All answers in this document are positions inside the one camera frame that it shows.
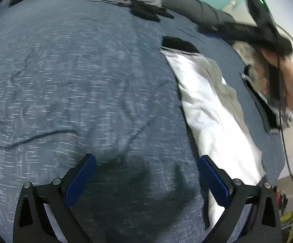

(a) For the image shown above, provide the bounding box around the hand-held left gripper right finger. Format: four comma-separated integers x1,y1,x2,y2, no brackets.
197,154,282,243

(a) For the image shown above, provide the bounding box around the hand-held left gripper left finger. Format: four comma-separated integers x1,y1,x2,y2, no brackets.
13,153,97,243

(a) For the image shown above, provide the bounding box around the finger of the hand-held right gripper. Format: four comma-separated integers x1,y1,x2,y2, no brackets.
199,22,258,41

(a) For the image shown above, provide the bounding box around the white black-trimmed polo shirt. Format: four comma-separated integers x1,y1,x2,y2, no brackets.
161,36,266,229

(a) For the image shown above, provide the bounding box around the person's right hand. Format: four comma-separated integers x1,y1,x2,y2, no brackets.
261,49,293,107

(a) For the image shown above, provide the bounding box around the cream tufted headboard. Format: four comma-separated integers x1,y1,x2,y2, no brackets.
222,0,263,56

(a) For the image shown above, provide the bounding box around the red object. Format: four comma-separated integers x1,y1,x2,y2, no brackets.
274,191,289,208

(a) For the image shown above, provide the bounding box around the folded grey black-trimmed garment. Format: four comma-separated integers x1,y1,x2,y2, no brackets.
241,48,292,135

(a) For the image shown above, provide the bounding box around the black garment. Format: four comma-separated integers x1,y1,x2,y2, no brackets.
130,0,175,23

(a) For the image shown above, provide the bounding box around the yellow green bag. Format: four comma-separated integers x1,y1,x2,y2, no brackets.
279,209,293,243

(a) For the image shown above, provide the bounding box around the blue heathered bedspread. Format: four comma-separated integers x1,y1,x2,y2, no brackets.
0,0,286,243

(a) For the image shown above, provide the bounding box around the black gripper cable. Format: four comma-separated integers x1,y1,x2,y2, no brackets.
276,23,293,190

